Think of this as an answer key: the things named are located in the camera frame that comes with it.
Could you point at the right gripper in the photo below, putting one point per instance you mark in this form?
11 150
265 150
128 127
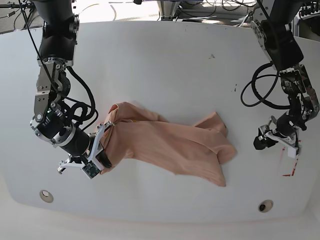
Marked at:
82 147

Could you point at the left round table grommet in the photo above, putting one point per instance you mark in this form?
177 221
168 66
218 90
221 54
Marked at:
46 196

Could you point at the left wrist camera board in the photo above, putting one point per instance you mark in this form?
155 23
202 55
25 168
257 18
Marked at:
293 152

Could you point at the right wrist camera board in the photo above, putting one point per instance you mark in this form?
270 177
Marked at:
91 170

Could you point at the round table grommet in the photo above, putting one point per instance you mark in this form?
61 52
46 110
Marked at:
265 206
46 196

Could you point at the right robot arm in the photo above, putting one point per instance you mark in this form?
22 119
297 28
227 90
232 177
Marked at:
63 101

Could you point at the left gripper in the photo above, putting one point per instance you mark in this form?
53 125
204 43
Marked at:
284 130

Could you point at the peach pink T-shirt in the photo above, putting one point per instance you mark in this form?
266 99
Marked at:
193 150

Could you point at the red tape rectangle marking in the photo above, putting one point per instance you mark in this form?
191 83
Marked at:
287 164

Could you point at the black tripod stand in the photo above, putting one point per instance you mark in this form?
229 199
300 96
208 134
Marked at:
13 12

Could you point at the grey metal centre post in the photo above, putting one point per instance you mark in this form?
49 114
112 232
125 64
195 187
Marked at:
167 9

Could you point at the right round table grommet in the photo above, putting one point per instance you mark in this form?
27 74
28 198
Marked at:
265 206

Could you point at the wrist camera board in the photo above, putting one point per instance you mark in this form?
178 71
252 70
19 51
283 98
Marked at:
91 170
293 152

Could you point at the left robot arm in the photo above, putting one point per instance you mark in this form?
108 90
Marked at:
271 23

